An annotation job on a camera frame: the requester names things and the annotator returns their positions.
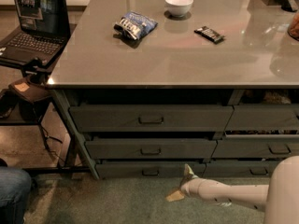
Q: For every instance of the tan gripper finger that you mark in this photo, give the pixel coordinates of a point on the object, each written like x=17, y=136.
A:
x=175, y=195
x=188, y=172

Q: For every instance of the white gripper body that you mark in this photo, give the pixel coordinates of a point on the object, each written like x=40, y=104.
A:
x=191, y=188

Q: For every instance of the grey drawer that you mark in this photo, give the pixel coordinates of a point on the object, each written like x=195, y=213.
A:
x=153, y=148
x=146, y=169
x=240, y=169
x=150, y=118
x=264, y=117
x=257, y=146

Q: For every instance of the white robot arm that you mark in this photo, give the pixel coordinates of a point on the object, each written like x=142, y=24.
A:
x=279, y=200

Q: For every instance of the black open laptop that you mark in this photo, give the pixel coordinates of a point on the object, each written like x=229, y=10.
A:
x=44, y=32

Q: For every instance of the black candy bar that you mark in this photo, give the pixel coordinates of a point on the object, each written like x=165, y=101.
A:
x=209, y=34

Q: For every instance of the blue chip bag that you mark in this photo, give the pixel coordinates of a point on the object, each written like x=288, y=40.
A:
x=135, y=26

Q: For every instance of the person leg in jeans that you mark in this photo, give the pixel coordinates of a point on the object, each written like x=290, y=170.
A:
x=15, y=186

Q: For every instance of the white ceramic bowl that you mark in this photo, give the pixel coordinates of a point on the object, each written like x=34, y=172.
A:
x=178, y=8

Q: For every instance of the black laptop stand cart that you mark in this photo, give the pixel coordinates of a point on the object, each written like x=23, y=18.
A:
x=23, y=113

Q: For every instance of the orange jar at edge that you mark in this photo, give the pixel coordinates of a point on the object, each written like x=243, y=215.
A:
x=293, y=30

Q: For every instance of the black box with note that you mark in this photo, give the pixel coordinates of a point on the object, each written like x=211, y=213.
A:
x=29, y=89

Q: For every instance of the grey cabinet frame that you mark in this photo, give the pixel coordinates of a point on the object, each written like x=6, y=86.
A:
x=64, y=102

